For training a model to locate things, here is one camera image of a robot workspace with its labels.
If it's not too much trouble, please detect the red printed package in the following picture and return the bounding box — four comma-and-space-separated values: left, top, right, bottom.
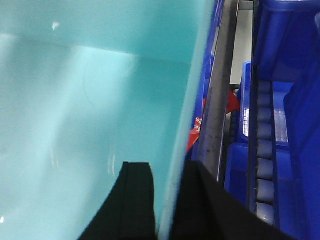
186, 89, 241, 153

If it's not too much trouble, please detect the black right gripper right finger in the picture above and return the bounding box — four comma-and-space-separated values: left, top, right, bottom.
172, 161, 291, 240

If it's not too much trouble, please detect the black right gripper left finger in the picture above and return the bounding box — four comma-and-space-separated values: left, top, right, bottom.
82, 162, 157, 240

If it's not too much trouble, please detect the light blue plastic bin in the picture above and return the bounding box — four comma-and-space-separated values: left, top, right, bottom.
0, 0, 218, 240

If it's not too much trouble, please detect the dark blue storage crate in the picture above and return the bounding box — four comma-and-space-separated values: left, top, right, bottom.
223, 0, 320, 240

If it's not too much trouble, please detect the grey roller track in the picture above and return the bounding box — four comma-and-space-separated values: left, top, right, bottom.
247, 80, 278, 227

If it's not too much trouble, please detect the stainless steel shelf rail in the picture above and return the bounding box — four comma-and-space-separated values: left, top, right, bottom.
196, 0, 239, 181

